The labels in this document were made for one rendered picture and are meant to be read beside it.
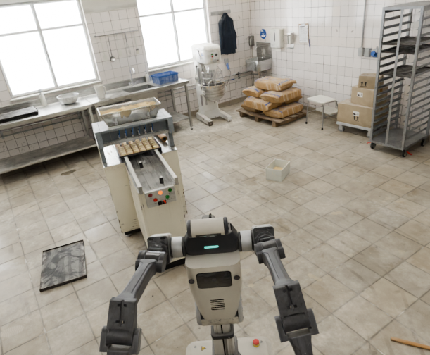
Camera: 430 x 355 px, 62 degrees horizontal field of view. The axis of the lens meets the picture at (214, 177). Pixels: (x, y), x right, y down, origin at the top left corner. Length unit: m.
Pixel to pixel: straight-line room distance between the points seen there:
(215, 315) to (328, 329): 1.30
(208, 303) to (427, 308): 1.91
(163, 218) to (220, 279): 1.57
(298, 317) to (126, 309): 0.48
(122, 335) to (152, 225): 1.98
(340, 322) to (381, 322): 0.28
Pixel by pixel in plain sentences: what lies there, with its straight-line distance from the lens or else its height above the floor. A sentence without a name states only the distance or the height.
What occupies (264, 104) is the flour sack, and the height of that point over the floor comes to 0.37.
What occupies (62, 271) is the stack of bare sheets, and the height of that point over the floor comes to 0.02.
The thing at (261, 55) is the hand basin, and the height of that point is 0.93.
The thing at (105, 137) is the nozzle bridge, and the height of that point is 1.09.
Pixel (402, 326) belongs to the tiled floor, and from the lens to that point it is 2.98.
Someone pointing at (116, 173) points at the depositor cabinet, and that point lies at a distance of 3.54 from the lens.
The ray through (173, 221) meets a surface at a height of 0.49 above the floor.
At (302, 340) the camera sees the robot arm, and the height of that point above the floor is 1.30.
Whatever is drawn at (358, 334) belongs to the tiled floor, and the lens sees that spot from 2.85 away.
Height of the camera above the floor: 2.16
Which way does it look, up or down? 27 degrees down
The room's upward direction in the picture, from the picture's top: 7 degrees counter-clockwise
